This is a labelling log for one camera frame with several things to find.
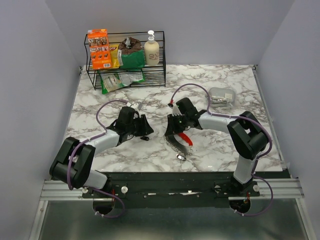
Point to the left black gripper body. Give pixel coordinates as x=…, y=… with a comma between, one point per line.
x=133, y=128

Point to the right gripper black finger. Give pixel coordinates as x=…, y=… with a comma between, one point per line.
x=179, y=124
x=170, y=130

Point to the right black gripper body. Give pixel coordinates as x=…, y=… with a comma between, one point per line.
x=186, y=117

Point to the silver key with black clip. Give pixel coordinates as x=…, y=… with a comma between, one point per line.
x=145, y=138

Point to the red carabiner keyring with chain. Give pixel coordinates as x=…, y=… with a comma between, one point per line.
x=183, y=150

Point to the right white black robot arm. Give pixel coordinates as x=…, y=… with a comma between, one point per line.
x=247, y=134

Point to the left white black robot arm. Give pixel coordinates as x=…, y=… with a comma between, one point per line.
x=73, y=162

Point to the white green pouch bag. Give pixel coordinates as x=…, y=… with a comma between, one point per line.
x=128, y=78

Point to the green white snack bag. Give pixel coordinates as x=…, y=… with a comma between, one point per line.
x=110, y=82

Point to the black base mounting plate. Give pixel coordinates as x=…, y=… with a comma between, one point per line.
x=163, y=190

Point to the cream soap pump bottle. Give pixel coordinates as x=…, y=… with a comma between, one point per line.
x=151, y=50

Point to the brown green coffee bag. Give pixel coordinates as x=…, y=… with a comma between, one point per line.
x=130, y=54

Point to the yellow snack bag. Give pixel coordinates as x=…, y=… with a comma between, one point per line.
x=113, y=48

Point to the orange product box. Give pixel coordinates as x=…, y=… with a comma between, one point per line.
x=99, y=49

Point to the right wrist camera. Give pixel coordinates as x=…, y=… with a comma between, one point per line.
x=175, y=110

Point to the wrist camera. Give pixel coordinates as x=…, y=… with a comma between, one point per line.
x=175, y=110
x=137, y=107

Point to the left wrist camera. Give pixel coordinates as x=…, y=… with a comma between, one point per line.
x=137, y=107

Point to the black wire shelf rack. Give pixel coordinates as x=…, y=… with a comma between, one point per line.
x=155, y=76

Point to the aluminium extrusion rail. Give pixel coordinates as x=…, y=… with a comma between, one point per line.
x=283, y=188

